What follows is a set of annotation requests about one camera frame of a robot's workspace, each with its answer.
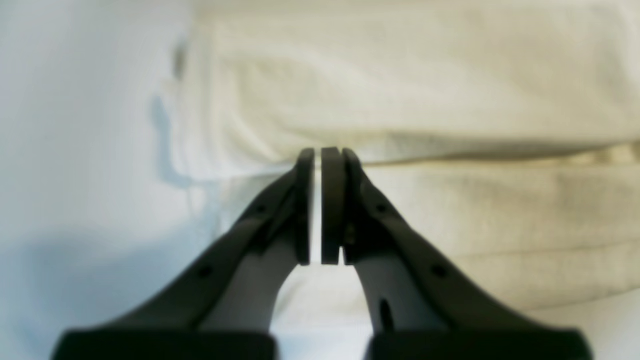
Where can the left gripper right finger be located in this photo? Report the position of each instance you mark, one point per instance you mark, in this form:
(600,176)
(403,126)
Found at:
(421,306)

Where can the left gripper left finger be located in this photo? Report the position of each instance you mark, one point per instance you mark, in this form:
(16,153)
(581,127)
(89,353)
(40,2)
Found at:
(221,306)

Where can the white printed T-shirt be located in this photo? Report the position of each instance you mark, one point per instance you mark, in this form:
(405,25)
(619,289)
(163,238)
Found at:
(505,131)

